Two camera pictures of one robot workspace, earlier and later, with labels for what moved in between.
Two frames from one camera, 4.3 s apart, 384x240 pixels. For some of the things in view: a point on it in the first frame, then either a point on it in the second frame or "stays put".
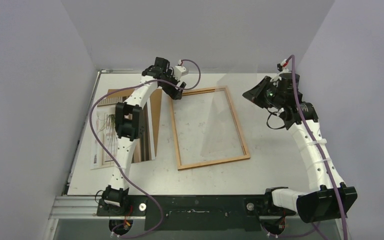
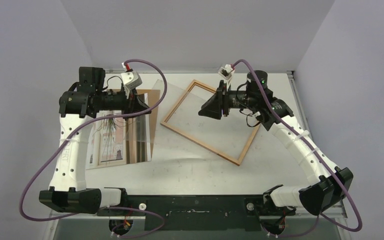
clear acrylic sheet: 234,128 → 178,122
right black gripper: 260,93 → 225,101
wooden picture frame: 230,159 → 177,105
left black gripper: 174,93 → 133,103
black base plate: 190,213 stays put
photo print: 106,134 stays put
